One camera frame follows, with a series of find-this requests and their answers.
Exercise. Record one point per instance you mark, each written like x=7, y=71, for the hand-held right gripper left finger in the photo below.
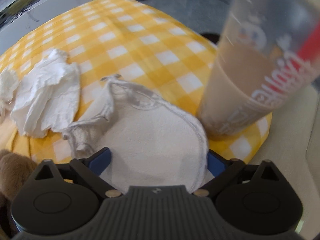
x=100, y=160

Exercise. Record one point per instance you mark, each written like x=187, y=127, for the yellow checked tablecloth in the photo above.
x=140, y=42

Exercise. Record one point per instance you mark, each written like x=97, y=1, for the brown towel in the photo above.
x=15, y=170

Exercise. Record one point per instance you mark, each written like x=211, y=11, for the crumpled white tissue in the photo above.
x=50, y=97

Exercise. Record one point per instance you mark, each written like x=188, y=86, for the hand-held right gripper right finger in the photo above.
x=215, y=164

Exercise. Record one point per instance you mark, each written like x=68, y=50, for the white marble television console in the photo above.
x=50, y=2

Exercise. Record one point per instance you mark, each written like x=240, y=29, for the white cloth pad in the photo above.
x=150, y=140

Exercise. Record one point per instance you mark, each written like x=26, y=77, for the milk tea plastic cup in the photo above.
x=250, y=67

